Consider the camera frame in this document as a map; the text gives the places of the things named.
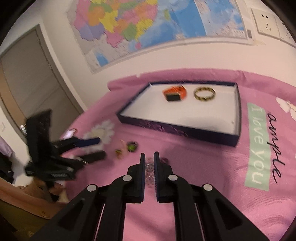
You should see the clear crystal bead bracelet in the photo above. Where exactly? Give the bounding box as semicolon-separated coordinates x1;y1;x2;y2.
145;157;155;189

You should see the orange smart watch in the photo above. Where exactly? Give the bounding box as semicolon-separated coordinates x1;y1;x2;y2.
163;85;187;102

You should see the tortoiseshell bangle bracelet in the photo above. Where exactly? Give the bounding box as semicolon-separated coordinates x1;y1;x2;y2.
194;86;216;103

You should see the grey wooden door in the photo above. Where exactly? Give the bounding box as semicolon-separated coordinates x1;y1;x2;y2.
1;25;83;141

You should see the pink floral bedsheet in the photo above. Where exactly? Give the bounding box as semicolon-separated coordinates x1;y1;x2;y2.
66;69;295;240

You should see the dark blue white tray box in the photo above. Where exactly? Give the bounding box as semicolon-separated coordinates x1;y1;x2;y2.
116;80;242;147

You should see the green stone ring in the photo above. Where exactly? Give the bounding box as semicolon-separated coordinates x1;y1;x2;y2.
126;141;139;153

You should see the colourful wall map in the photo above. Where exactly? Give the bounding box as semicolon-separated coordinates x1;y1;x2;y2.
67;1;252;73

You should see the white wall socket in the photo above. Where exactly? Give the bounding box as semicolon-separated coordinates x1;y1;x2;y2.
251;8;280;39
276;19;295;47

